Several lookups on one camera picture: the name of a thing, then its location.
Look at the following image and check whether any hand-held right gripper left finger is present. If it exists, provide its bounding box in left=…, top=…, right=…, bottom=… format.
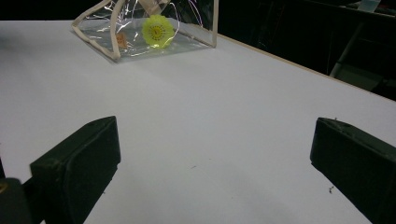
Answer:
left=29, top=115, right=121, bottom=224

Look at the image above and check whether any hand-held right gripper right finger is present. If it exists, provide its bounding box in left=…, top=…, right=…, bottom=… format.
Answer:
left=309, top=117, right=396, bottom=224

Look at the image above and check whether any metal stand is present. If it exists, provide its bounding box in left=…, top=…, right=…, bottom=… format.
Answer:
left=329, top=21, right=396, bottom=91

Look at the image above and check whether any clear plastic bag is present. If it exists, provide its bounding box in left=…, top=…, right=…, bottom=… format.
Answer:
left=71, top=0, right=219, bottom=63

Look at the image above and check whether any yellow plastic shuttlecock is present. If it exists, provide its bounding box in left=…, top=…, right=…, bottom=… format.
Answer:
left=141, top=14, right=175, bottom=49

